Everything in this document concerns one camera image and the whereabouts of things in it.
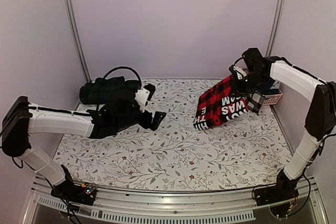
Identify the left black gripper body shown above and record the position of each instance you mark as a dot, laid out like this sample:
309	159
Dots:
146	123

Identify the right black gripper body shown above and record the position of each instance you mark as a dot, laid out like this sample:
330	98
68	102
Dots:
248	86

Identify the red black plaid shirt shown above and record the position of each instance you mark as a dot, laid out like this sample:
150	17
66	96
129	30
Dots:
216	107

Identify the dark green plaid skirt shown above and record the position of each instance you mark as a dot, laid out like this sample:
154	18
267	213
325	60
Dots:
101	90

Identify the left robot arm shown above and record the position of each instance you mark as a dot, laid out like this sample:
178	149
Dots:
120	104

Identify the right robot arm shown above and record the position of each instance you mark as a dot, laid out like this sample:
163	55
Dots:
318	93

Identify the dark blue garment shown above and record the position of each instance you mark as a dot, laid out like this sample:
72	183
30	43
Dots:
271	87

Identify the grey white plaid cloth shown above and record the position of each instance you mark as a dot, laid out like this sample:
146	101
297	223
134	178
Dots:
255	102

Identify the pink plastic basket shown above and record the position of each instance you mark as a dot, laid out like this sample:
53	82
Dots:
271	99

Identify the floral patterned table mat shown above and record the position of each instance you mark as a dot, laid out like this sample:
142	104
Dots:
245	152

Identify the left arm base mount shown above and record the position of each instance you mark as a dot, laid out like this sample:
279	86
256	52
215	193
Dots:
69	191

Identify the front aluminium rail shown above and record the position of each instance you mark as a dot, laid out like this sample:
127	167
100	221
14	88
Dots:
123	205

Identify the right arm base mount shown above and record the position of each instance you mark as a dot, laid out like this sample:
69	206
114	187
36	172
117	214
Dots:
281	197

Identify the right aluminium frame post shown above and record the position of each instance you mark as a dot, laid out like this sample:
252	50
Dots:
275	27

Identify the aluminium frame post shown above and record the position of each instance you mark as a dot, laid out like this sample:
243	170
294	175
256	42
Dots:
76	38
275	27

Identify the left aluminium frame post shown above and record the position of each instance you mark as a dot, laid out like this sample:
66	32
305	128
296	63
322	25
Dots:
76	38

